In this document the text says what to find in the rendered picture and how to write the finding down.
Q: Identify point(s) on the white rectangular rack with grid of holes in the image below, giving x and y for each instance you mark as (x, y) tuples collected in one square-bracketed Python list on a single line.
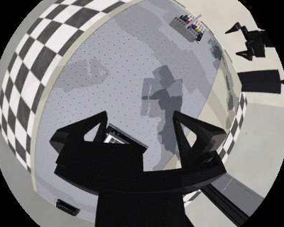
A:
[(112, 138)]

